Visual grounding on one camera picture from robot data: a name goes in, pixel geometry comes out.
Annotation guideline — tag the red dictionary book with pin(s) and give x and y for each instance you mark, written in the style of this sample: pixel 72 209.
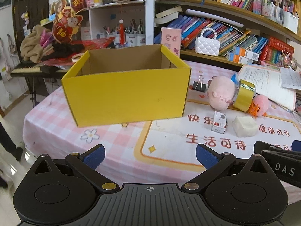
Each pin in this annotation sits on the red dictionary book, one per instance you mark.
pixel 280 45

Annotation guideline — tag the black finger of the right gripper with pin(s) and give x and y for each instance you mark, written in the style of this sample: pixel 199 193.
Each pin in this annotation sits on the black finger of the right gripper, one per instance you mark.
pixel 284 163

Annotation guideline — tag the yellow cardboard box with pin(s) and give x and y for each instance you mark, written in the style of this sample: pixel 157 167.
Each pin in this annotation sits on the yellow cardboard box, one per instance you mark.
pixel 113 86

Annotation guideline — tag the red gold festive decoration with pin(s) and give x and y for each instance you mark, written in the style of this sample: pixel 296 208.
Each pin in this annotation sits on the red gold festive decoration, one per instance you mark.
pixel 67 21

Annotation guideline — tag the open white booklet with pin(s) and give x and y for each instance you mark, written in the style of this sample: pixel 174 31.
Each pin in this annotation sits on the open white booklet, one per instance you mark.
pixel 268 83

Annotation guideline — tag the white foam block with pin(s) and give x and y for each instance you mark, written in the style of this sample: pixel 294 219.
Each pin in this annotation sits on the white foam block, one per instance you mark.
pixel 245 126

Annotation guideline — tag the pink plush pig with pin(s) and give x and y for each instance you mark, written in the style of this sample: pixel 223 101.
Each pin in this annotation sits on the pink plush pig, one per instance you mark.
pixel 220 92

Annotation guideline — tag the white staples box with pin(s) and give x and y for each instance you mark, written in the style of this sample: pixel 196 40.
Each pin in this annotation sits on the white staples box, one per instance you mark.
pixel 219 122

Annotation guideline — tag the black keyboard piano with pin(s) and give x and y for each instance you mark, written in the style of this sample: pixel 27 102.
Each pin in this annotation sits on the black keyboard piano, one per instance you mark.
pixel 30 69

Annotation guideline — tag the pink cartoon box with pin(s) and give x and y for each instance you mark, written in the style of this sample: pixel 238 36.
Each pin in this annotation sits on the pink cartoon box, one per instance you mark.
pixel 171 38

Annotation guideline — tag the white quilted mini handbag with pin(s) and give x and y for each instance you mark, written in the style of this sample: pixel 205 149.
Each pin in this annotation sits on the white quilted mini handbag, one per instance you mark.
pixel 207 46

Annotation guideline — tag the gold tape roll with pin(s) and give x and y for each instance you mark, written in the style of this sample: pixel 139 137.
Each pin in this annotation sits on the gold tape roll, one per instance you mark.
pixel 244 95

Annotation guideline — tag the black binder clip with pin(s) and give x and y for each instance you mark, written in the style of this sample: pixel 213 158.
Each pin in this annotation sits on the black binder clip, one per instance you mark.
pixel 199 85

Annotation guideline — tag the orange white medicine box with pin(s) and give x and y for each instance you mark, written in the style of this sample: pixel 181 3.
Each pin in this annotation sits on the orange white medicine box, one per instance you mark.
pixel 245 53

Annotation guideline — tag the white paper sheet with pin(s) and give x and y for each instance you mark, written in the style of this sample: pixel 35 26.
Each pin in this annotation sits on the white paper sheet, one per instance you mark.
pixel 290 79

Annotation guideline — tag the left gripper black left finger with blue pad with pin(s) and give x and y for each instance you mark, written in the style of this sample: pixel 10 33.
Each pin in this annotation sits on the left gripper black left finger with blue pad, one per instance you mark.
pixel 85 164

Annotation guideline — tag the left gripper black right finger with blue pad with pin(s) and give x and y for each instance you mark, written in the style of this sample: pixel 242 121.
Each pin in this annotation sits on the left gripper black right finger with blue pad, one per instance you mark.
pixel 216 165

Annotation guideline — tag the wooden bookshelf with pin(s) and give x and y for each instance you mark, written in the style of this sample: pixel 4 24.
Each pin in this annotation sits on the wooden bookshelf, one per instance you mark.
pixel 235 22

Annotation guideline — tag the beige cloth pile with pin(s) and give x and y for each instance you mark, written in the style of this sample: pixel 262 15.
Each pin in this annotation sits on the beige cloth pile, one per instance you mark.
pixel 32 47

